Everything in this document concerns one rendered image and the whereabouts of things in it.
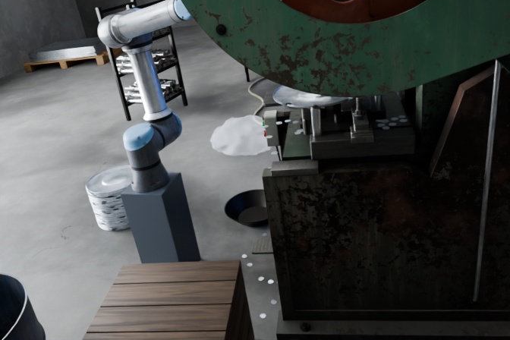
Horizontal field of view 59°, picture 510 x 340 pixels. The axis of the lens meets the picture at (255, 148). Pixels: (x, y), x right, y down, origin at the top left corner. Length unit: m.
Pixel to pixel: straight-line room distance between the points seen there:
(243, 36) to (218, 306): 0.75
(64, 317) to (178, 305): 0.78
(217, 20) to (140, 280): 0.87
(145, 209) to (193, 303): 0.55
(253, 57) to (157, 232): 1.03
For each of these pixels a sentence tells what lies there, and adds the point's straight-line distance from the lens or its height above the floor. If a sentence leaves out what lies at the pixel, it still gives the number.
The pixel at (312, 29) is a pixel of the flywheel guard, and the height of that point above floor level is 1.08.
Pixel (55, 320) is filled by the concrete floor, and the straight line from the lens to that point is 2.08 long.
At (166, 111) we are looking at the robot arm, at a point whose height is 0.70.
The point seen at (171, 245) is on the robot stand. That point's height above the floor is 0.21.
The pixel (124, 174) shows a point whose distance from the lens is 2.48.
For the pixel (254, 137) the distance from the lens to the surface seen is 2.82.
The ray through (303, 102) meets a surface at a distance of 1.43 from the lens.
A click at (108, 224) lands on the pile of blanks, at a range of 2.46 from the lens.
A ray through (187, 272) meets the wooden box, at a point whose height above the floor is 0.35.
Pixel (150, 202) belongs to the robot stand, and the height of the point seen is 0.42.
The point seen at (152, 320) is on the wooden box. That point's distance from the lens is 1.36.
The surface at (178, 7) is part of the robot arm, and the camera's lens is 1.39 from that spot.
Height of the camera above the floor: 1.27
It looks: 25 degrees down
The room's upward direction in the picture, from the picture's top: 9 degrees counter-clockwise
